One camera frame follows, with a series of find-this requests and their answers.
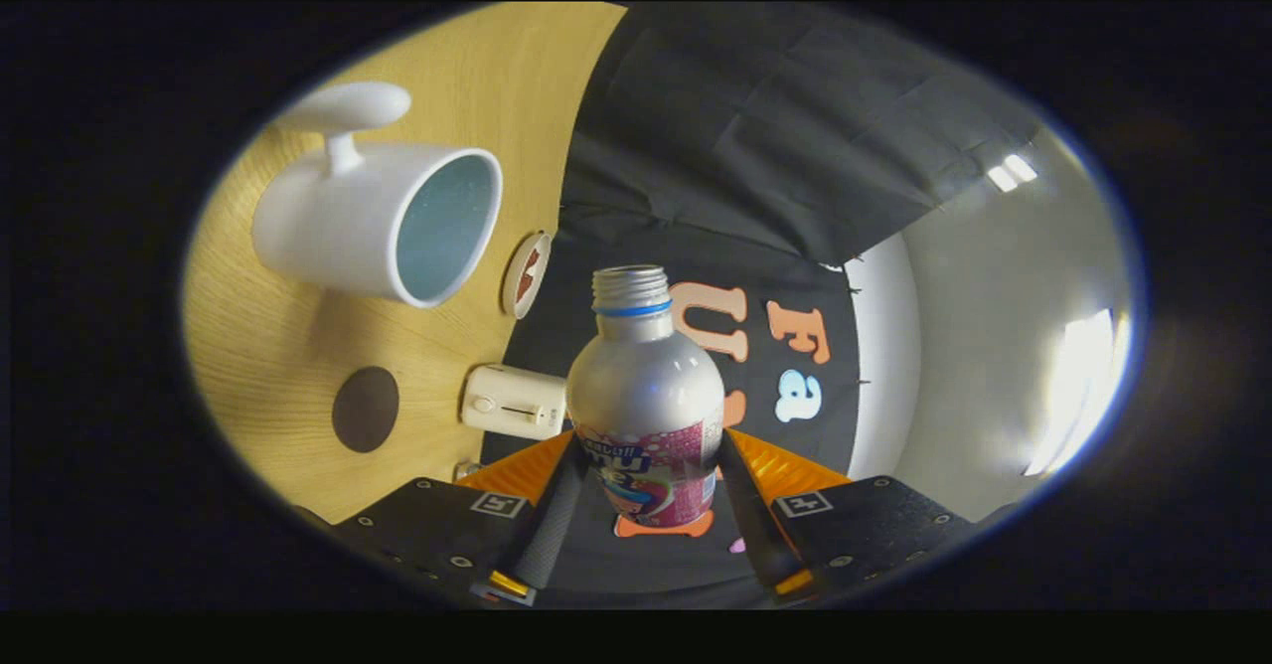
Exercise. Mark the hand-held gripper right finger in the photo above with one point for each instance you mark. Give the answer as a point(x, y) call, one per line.
point(750, 525)

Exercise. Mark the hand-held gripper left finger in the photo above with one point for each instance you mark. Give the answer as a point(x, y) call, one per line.
point(552, 525)

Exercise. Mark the silver juice bottle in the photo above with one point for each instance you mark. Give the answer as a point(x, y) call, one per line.
point(646, 396)

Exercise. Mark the brown round coaster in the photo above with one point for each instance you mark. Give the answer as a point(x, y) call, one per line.
point(366, 409)

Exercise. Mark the white cup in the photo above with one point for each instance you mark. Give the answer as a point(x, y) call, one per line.
point(328, 237)

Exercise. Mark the white toaster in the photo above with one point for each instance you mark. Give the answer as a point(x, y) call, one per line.
point(512, 406)

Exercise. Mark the white plate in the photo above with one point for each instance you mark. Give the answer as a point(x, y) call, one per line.
point(514, 291)

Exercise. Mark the red food piece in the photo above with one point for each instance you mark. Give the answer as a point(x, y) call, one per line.
point(535, 258)
point(525, 284)

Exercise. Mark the wooden table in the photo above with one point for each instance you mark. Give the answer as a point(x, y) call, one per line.
point(278, 346)

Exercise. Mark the large ceiling light panel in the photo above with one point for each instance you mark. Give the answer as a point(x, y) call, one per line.
point(1083, 386)

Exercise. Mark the black backdrop cloth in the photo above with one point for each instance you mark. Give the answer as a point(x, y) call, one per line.
point(745, 147)

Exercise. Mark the small ceiling light panel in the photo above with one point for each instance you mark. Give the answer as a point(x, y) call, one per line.
point(1019, 167)

